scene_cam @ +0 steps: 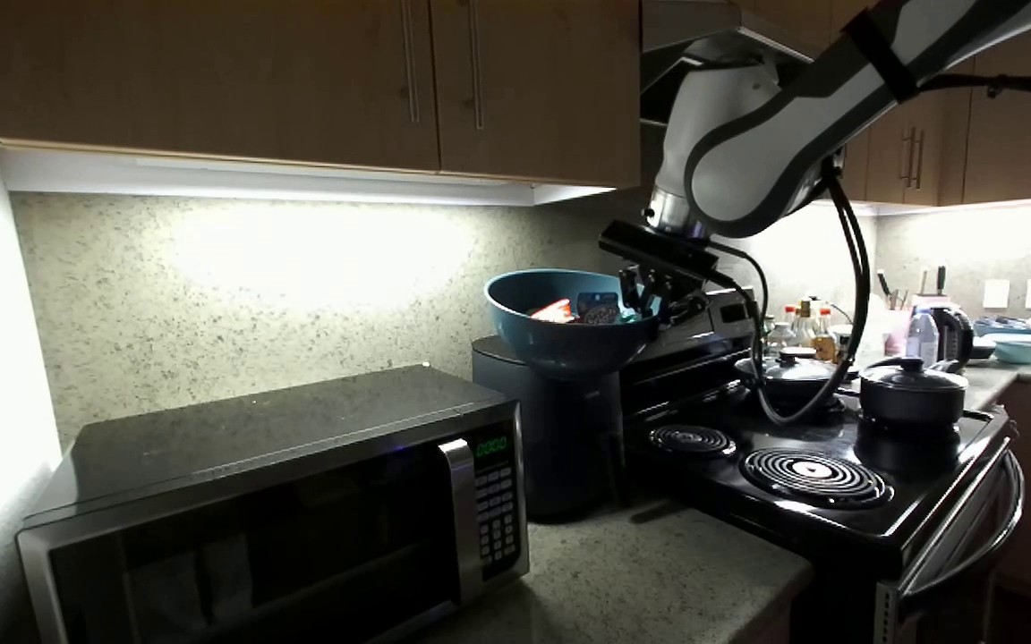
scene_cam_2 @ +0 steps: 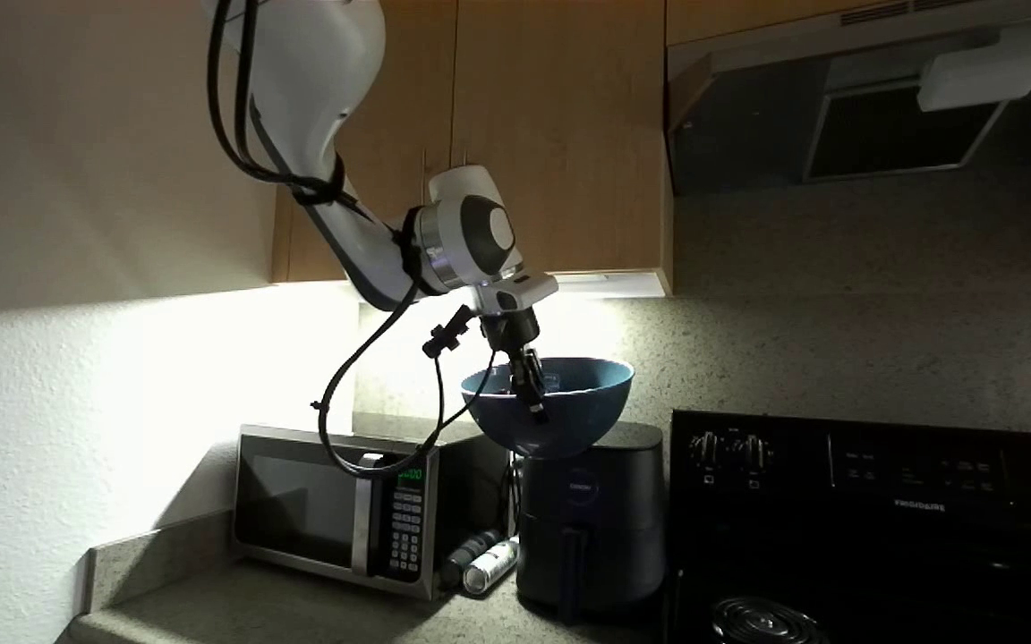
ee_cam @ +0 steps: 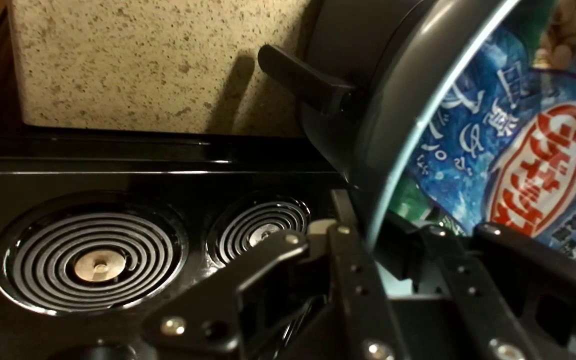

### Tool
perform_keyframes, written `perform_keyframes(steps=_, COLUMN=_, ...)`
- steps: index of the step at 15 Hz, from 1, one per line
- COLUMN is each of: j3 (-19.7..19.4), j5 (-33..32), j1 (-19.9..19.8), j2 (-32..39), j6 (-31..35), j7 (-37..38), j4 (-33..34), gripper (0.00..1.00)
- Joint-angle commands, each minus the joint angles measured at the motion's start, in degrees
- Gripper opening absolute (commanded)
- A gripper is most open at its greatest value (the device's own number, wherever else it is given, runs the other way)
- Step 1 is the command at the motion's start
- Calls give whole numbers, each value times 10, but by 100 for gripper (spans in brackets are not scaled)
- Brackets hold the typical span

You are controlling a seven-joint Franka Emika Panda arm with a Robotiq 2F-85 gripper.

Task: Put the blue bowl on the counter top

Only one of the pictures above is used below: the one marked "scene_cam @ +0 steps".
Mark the dark electric kettle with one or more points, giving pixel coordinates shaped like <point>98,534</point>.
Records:
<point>940,331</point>

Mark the dark cylindrical container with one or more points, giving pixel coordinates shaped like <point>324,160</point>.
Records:
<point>552,441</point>

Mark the stainless steel microwave oven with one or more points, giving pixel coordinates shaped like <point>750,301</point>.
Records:
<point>304,524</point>

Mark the light blue bowl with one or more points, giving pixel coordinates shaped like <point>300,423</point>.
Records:
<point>1021,350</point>

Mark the black electric stove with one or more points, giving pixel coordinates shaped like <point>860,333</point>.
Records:
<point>777,503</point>

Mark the black frying pan with lid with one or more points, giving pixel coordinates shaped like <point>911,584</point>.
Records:
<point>804,380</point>

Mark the orange snack packet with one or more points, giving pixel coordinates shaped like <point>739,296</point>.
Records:
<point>552,313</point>

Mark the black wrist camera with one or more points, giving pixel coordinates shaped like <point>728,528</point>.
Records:
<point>662,249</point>

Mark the wooden upper cabinet door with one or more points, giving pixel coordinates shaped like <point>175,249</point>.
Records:
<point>206,72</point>
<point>1030,132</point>
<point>913,147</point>
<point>537,83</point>

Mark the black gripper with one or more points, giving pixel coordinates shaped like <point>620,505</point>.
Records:
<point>671,287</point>

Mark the orange bottle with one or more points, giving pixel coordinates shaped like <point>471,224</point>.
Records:
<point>825,339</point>

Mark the black pot with lid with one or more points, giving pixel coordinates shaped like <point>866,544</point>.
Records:
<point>911,400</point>

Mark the clear bottle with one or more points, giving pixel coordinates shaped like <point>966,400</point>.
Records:
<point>795,325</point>

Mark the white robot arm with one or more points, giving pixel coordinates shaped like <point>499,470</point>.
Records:
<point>768,132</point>

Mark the blue snack bag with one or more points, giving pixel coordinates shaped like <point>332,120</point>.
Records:
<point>595,309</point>

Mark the under-cabinet light strip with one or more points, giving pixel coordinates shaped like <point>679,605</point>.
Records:
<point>304,181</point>

